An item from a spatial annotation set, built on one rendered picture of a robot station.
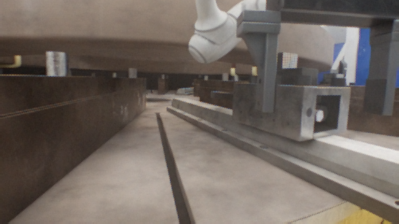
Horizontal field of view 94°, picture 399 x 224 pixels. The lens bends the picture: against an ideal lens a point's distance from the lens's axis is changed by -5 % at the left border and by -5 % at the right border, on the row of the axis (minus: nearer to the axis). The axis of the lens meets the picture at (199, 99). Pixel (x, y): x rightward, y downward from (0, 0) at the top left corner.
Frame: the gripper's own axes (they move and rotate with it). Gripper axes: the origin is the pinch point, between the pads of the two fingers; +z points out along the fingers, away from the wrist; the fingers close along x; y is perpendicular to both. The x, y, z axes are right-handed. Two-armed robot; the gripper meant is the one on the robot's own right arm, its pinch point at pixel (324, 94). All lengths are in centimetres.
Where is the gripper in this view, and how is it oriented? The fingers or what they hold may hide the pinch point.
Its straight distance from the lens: 25.6
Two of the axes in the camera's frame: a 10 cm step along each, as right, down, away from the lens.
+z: -0.3, 9.9, 1.0
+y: 0.2, 1.0, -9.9
